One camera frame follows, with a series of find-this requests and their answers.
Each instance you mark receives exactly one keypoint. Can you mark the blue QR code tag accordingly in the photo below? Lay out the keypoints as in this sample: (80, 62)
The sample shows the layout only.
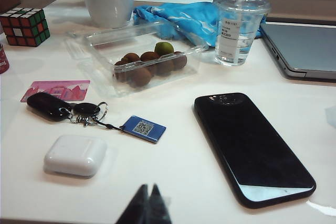
(144, 129)

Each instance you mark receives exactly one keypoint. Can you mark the red drink can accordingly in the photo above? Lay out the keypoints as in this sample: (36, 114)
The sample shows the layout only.
(2, 60)

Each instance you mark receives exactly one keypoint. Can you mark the green round fruit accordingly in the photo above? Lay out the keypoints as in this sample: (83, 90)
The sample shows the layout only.
(164, 48)

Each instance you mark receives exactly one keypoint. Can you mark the blue patterned cloth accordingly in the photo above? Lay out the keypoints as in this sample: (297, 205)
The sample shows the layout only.
(189, 19)

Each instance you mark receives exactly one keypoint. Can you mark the brown kiwi fruit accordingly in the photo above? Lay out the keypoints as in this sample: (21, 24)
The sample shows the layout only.
(130, 57)
(123, 76)
(149, 56)
(165, 67)
(119, 63)
(180, 61)
(141, 77)

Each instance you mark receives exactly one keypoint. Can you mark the black car key fob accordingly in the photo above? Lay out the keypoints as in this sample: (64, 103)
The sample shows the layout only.
(47, 106)

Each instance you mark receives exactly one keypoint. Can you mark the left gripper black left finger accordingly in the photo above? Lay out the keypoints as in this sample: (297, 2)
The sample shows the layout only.
(136, 211)

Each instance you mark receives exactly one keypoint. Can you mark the round black key tag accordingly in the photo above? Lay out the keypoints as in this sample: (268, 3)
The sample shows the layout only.
(84, 108)

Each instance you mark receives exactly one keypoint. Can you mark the white earbuds case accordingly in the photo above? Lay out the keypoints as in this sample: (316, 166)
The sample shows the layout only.
(74, 157)

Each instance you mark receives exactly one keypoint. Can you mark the silver laptop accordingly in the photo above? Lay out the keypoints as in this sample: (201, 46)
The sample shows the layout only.
(307, 48)

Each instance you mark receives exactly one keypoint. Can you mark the clear plastic fruit box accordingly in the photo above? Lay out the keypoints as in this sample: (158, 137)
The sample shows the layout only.
(105, 51)

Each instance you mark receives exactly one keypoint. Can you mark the pink plastic card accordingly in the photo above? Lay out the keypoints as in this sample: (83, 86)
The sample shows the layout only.
(67, 87)

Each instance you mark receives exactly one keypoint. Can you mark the clear plastic lidded cup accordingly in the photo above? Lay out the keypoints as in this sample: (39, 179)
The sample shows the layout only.
(236, 37)

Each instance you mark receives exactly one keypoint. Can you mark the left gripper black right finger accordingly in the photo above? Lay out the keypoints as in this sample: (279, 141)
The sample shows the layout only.
(157, 208)

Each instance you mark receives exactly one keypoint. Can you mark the black smartphone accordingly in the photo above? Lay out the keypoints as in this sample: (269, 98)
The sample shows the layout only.
(249, 145)

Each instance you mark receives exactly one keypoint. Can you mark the Rubik's cube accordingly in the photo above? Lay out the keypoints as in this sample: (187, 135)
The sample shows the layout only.
(25, 27)

